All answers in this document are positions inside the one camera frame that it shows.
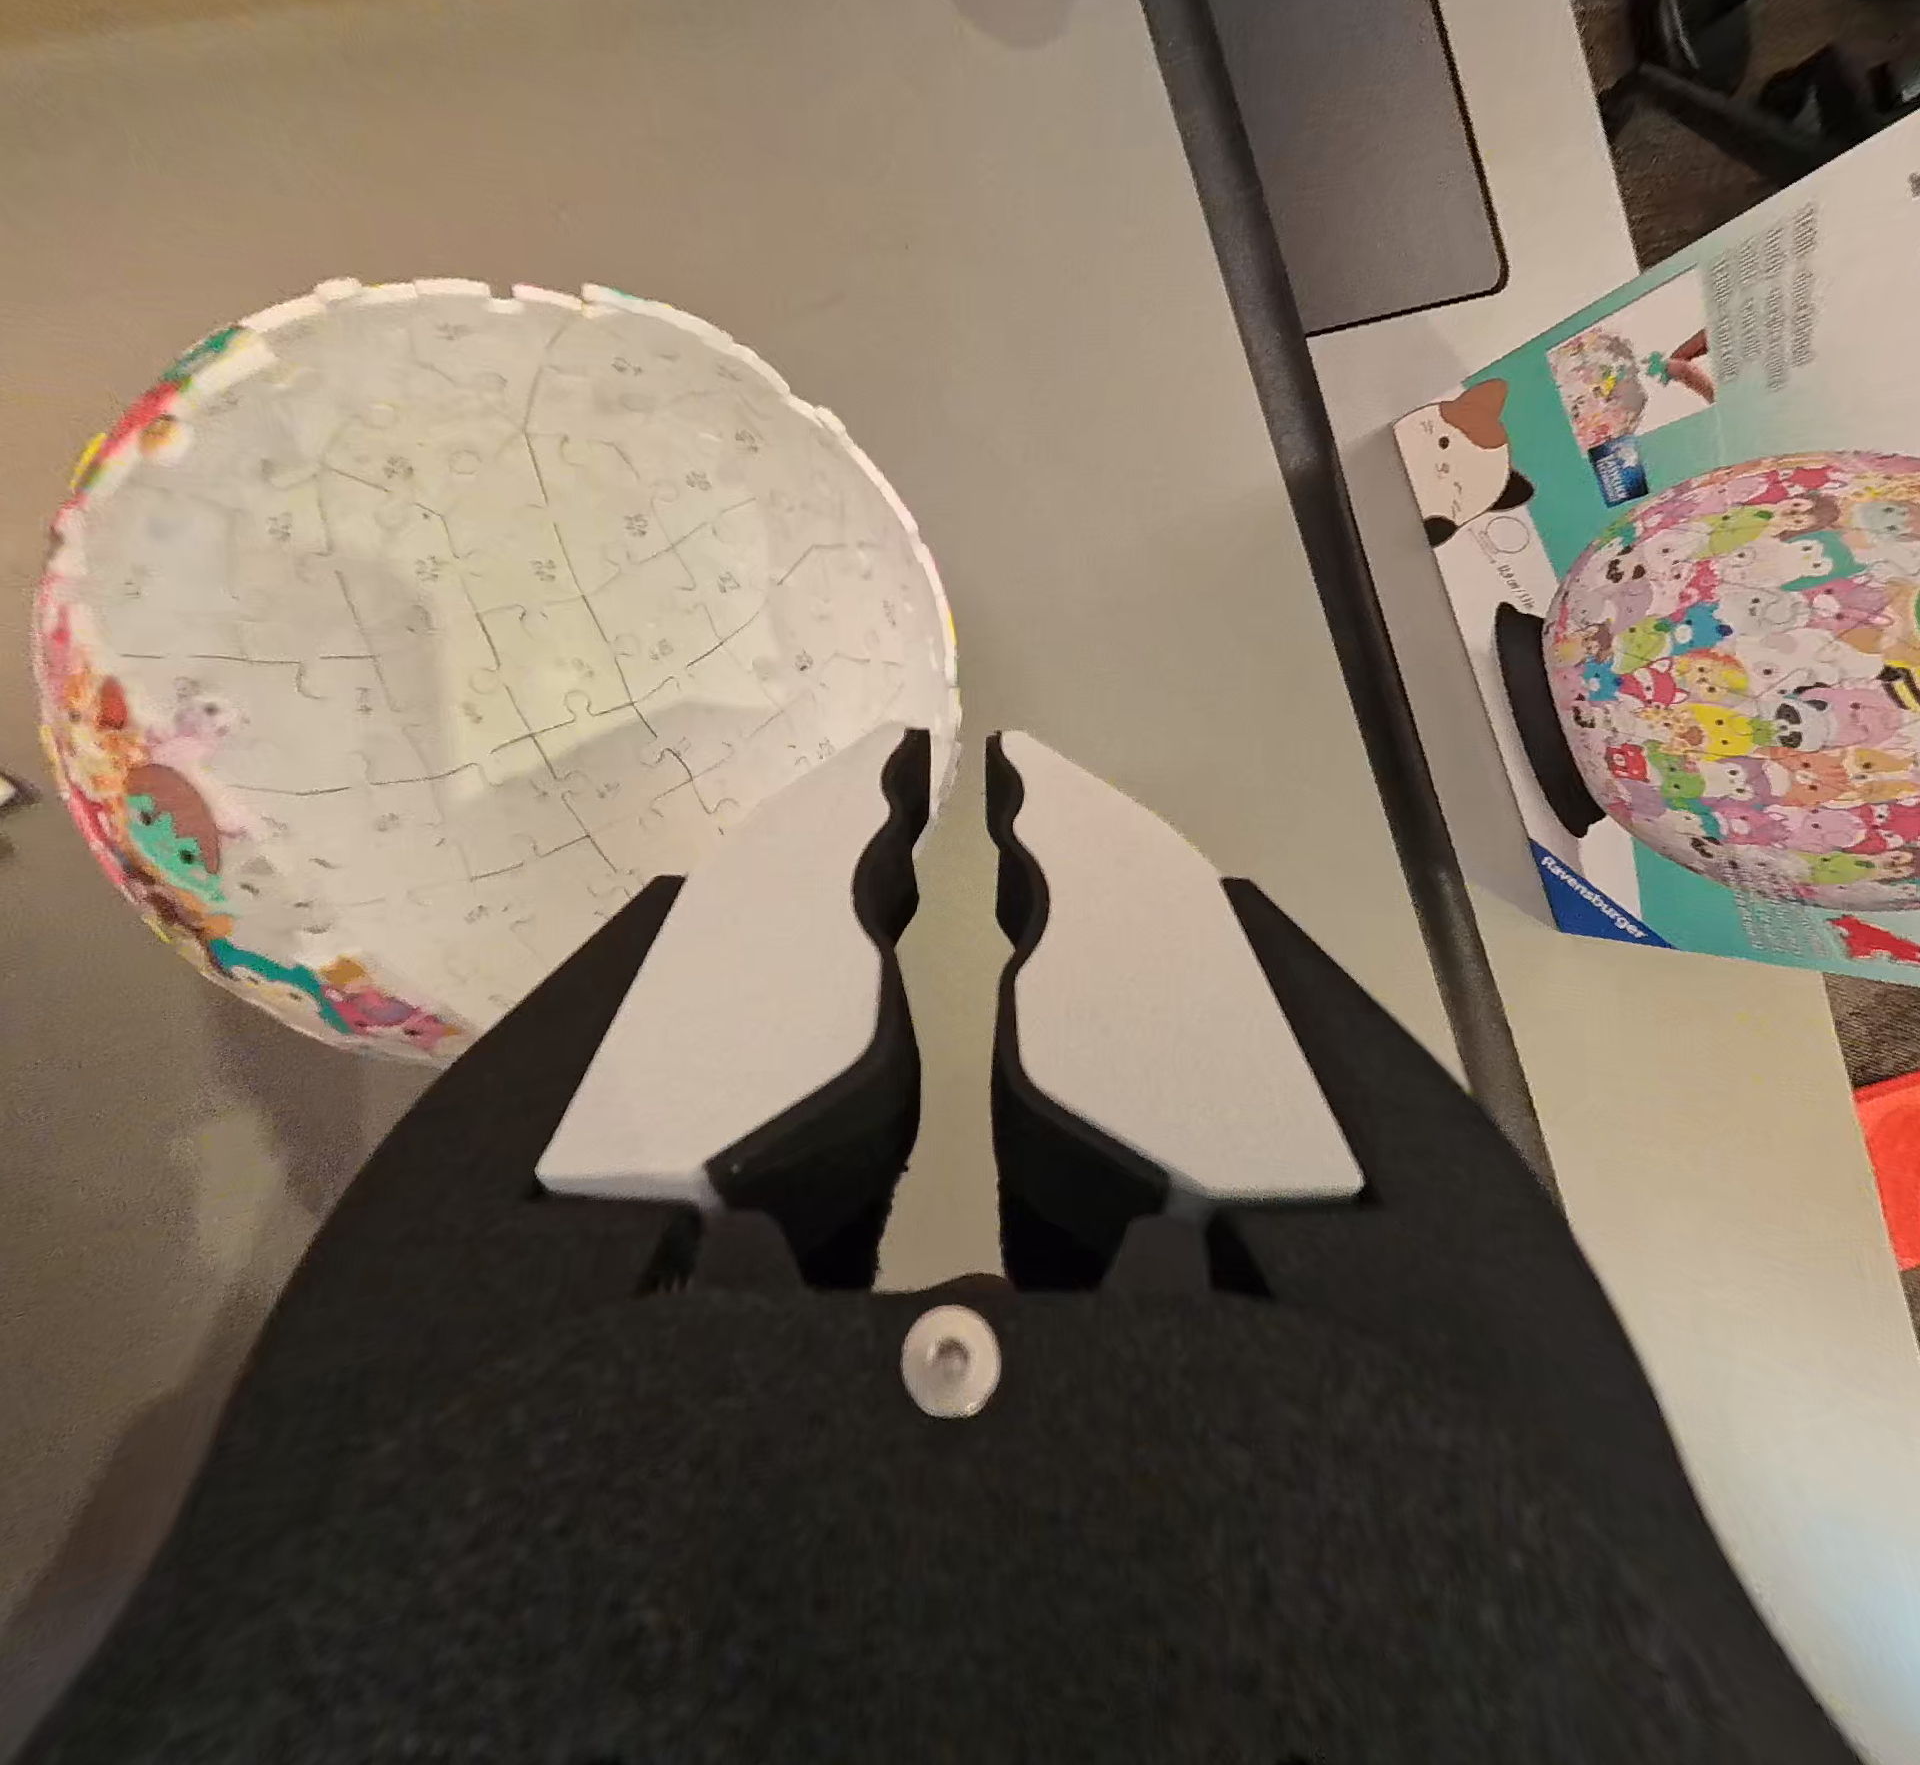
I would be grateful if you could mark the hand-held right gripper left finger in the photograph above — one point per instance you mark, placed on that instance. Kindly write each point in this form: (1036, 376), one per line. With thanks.
(748, 1030)

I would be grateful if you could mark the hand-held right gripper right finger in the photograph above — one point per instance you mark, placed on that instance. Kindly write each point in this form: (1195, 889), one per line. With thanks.
(1169, 1030)

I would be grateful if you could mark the colourful puzzle ball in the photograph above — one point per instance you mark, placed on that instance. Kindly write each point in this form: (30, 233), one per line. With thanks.
(451, 594)

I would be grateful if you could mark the puzzle box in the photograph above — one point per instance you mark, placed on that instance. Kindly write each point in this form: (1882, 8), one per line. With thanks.
(1679, 594)

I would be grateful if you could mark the grey rounded pad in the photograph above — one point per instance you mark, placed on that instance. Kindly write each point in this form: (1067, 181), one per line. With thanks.
(1351, 117)

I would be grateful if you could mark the black office chair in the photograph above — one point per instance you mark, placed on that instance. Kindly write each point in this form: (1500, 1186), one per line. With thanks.
(1753, 24)

